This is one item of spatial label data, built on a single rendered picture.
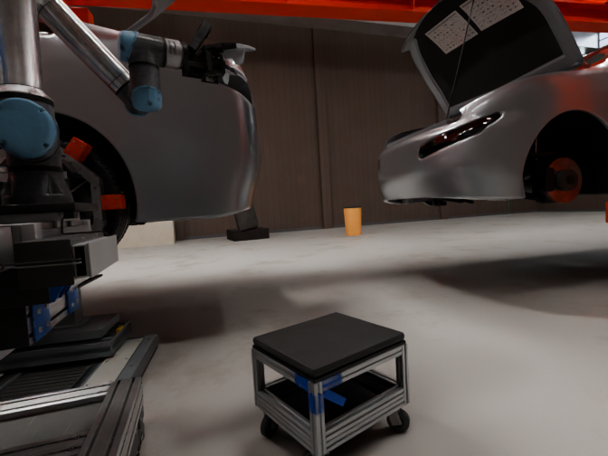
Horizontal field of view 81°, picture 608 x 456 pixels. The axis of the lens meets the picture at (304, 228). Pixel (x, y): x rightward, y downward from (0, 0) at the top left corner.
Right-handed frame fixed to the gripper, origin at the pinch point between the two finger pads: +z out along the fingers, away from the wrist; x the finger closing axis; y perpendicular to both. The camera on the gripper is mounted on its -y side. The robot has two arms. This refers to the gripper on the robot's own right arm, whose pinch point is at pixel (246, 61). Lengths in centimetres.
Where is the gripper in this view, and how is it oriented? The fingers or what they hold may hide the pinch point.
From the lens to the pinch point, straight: 122.6
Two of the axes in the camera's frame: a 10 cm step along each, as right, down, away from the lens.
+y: 1.3, 9.9, -0.6
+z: 8.5, -0.8, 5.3
